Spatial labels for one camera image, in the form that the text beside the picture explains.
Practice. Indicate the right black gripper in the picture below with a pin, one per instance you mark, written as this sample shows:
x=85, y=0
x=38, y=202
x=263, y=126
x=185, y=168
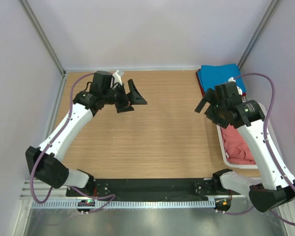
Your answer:
x=210, y=96

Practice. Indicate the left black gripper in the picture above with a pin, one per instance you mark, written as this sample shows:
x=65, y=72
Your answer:
x=124, y=106

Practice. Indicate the salmon pink t-shirt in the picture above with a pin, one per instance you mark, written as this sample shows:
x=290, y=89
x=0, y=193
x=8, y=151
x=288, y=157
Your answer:
x=235, y=147

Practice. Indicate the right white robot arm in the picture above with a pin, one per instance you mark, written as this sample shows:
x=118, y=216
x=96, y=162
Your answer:
x=277, y=184

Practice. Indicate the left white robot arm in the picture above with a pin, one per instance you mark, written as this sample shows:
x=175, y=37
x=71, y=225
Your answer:
x=45, y=161

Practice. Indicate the folded red t-shirt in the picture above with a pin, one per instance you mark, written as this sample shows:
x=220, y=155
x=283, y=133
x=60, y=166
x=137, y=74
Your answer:
x=205, y=79

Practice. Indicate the folded blue t-shirt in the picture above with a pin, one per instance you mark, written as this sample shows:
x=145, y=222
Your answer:
x=221, y=74

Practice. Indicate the white plastic basket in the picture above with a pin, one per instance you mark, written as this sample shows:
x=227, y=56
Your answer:
x=256, y=126

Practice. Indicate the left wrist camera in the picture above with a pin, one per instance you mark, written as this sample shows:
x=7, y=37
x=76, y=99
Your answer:
x=117, y=77

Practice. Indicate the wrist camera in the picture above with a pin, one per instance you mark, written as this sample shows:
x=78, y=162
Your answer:
x=231, y=79
x=117, y=77

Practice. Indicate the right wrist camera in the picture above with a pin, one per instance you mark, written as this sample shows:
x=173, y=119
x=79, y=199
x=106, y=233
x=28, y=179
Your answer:
x=231, y=79

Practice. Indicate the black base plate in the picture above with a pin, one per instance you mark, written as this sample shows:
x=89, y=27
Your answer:
x=159, y=188

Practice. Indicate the white slotted cable duct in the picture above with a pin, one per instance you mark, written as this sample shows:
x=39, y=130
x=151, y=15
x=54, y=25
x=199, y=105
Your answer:
x=87, y=204

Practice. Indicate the aluminium frame rail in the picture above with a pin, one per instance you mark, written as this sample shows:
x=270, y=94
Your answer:
x=41, y=190

